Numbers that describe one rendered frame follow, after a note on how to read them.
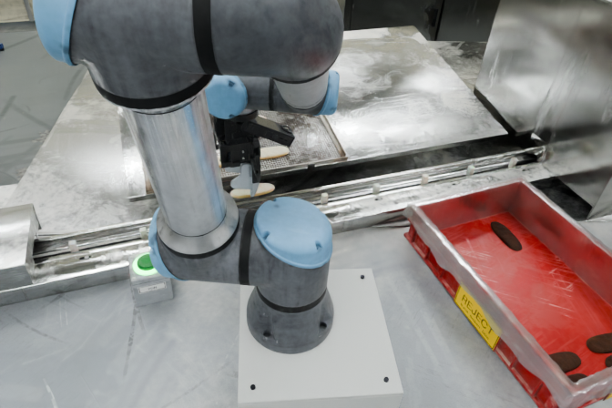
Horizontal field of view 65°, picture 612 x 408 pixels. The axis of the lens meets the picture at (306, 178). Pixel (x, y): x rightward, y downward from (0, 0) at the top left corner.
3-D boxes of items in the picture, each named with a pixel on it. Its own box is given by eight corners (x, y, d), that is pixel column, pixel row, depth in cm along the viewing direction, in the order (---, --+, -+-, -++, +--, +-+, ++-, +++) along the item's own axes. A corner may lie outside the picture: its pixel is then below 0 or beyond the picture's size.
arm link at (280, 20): (371, -94, 34) (340, 64, 83) (218, -105, 35) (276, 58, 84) (357, 68, 35) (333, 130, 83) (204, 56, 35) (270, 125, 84)
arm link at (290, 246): (327, 311, 74) (335, 249, 65) (239, 303, 74) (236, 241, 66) (330, 254, 83) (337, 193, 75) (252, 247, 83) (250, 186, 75)
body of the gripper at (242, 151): (214, 151, 102) (210, 100, 95) (254, 145, 105) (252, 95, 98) (222, 172, 97) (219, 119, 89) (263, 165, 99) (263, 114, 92)
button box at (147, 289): (137, 320, 95) (127, 282, 89) (133, 290, 101) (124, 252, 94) (178, 310, 98) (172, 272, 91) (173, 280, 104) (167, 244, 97)
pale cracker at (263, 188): (232, 200, 105) (232, 197, 104) (229, 189, 108) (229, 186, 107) (277, 192, 108) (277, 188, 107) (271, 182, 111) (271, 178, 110)
